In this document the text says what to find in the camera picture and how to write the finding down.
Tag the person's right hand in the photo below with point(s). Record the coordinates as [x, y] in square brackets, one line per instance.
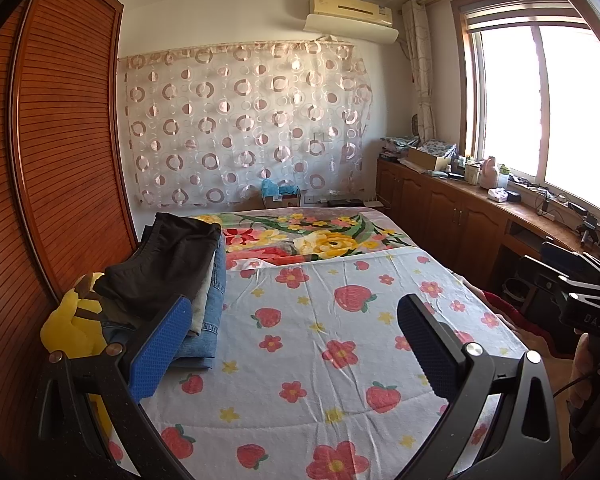
[587, 360]

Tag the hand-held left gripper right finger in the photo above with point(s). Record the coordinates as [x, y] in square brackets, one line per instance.
[425, 345]

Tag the green-capped bottle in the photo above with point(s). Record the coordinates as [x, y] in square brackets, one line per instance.
[503, 176]

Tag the yellow plush toy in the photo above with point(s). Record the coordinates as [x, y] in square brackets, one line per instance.
[70, 330]

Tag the white plastic jug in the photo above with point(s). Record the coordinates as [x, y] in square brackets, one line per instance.
[490, 167]

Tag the black flat device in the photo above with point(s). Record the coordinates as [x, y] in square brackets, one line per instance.
[345, 202]

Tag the folded blue jeans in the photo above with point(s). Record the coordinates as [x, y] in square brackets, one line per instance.
[210, 332]

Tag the black pants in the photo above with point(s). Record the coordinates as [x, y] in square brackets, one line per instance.
[165, 260]

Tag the white jar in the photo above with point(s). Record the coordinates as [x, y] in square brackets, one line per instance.
[472, 172]

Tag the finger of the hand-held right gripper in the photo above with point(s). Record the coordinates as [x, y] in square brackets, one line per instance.
[575, 260]
[545, 272]

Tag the small black box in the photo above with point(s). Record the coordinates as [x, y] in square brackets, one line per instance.
[514, 196]

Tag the folded grey-green pants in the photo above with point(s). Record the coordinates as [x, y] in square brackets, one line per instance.
[205, 290]

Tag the wooden framed window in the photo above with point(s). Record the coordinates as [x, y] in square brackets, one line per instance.
[505, 100]

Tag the beige wall air conditioner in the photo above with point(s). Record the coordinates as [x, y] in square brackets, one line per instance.
[350, 7]

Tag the white tissue pack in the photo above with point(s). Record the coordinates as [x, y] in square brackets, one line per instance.
[496, 195]

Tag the wooden slatted wardrobe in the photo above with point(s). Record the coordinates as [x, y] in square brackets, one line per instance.
[65, 135]

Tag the long wooden cabinet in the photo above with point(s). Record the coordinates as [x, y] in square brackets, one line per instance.
[440, 205]

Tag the large-flower floral blanket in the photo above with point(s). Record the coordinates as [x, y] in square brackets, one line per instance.
[325, 240]

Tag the stack of patterned boxes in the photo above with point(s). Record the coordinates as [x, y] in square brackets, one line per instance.
[395, 146]

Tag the sheer circle-patterned curtain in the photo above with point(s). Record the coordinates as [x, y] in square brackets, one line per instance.
[240, 125]

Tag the strawberry flower bed sheet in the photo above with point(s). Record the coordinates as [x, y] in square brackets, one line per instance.
[305, 360]

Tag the open cardboard box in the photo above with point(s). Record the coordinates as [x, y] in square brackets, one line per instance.
[425, 159]

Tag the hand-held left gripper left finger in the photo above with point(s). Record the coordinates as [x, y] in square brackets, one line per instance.
[160, 355]

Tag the black mini clamp stand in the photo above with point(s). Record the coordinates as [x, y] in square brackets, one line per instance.
[588, 227]

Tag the black round bin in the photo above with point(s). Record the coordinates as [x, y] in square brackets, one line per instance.
[517, 289]

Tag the white patterned window curtain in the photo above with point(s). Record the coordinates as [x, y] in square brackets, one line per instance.
[420, 70]

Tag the floral patterned box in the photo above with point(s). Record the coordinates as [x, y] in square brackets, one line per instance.
[440, 147]

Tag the blue plastic bag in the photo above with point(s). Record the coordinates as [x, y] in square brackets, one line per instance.
[270, 187]

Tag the small cardboard box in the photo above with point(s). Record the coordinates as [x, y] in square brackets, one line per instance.
[285, 201]

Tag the brown oval fan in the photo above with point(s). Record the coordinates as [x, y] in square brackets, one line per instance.
[415, 125]

